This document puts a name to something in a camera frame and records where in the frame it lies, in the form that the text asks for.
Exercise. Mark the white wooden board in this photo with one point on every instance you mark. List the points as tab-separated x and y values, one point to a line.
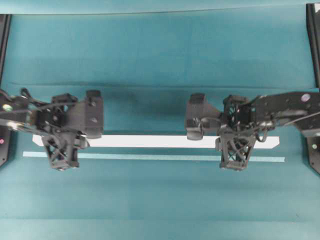
152	141

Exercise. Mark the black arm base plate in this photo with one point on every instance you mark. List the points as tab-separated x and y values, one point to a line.
5	137

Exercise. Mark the light blue tape strip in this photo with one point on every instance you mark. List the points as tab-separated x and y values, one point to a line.
155	157

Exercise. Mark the black metal frame rail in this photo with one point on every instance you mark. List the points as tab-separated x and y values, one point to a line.
5	22

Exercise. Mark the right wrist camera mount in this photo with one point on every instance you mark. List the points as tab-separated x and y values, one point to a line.
236	150

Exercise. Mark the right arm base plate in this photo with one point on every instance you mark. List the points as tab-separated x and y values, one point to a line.
311	152

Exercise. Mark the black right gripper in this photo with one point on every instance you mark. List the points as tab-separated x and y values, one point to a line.
202	117

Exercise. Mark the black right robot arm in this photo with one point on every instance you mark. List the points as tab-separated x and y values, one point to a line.
297	108

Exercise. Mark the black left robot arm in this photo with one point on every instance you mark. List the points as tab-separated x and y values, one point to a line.
19	113

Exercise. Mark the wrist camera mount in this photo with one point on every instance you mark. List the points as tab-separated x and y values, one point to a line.
62	149
236	150

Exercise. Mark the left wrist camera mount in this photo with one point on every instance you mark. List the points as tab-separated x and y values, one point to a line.
62	149

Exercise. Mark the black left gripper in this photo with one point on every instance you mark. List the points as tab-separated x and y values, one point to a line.
67	112

